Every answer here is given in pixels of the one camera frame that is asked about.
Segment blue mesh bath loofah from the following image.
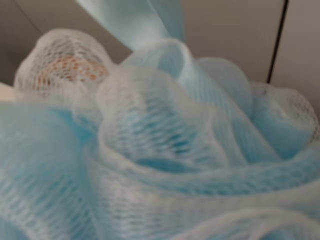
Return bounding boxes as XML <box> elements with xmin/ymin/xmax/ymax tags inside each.
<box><xmin>0</xmin><ymin>0</ymin><xmax>320</xmax><ymax>240</ymax></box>

